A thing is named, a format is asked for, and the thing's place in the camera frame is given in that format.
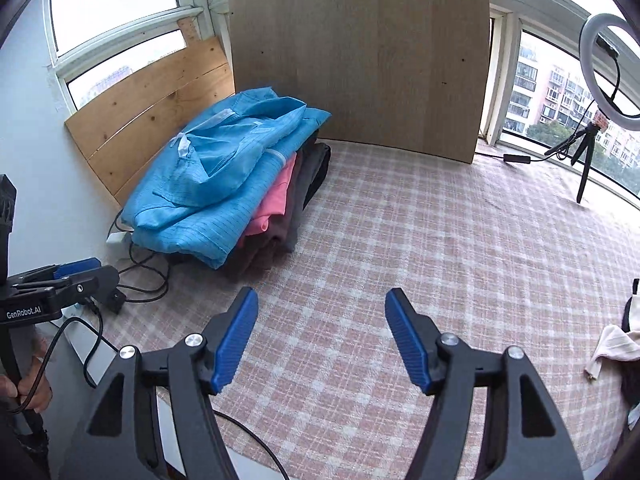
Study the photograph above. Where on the pink folded garment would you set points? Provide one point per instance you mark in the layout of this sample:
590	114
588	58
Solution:
272	200

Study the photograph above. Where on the stack of folded clothes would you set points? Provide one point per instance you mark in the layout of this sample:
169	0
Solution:
312	175

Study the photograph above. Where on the blue striped jacket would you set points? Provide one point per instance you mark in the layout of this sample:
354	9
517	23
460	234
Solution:
215	170

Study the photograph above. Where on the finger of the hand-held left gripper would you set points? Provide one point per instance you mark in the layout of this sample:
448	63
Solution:
77	267
95	285

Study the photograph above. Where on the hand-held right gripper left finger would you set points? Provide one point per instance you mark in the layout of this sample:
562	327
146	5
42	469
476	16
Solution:
235	345

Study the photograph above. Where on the white power adapter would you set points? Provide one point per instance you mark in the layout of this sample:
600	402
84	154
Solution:
118	238

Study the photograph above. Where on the pine plank panel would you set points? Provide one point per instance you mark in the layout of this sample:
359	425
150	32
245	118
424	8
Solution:
150	110

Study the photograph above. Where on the white window frame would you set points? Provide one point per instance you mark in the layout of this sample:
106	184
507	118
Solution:
500	60

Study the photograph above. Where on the large light wooden board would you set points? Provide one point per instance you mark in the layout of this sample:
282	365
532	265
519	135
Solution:
360	60

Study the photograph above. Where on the brown folded garment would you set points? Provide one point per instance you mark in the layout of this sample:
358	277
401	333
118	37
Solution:
270	252

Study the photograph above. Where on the person's left hand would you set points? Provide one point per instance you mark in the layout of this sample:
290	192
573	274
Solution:
32	392

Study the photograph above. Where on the beige knitted garment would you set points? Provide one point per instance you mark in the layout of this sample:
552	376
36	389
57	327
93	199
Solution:
615	347

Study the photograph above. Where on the black garment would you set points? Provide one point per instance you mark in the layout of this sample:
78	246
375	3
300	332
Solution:
631	385

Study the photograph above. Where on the black plug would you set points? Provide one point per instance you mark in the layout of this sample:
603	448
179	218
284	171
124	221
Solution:
111	300

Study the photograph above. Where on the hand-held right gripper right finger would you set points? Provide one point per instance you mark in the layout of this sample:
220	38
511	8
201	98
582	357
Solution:
407	345

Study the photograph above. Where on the pink plaid blanket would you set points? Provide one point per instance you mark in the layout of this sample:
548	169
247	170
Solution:
400	240

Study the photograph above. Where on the black tripod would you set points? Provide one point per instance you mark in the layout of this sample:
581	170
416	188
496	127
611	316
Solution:
585	170

